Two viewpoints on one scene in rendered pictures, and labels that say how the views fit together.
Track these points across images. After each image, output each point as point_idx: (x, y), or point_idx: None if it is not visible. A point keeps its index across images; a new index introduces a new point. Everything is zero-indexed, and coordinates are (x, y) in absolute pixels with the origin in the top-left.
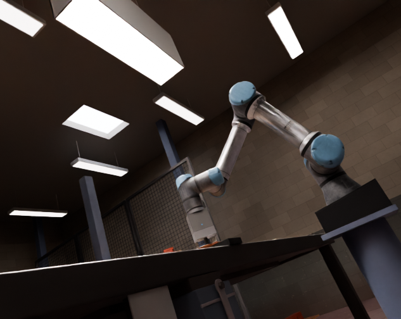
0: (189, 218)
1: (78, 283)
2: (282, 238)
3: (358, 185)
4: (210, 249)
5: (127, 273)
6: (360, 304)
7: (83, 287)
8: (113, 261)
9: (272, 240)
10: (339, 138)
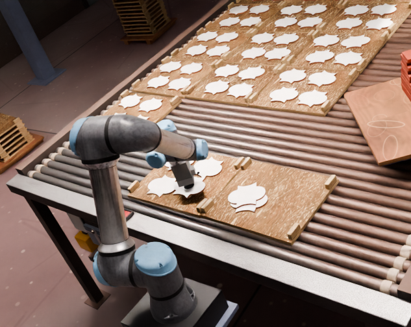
0: None
1: (48, 202)
2: (184, 247)
3: (152, 314)
4: (96, 217)
5: (60, 206)
6: None
7: (49, 204)
8: (54, 202)
9: (164, 241)
10: (95, 276)
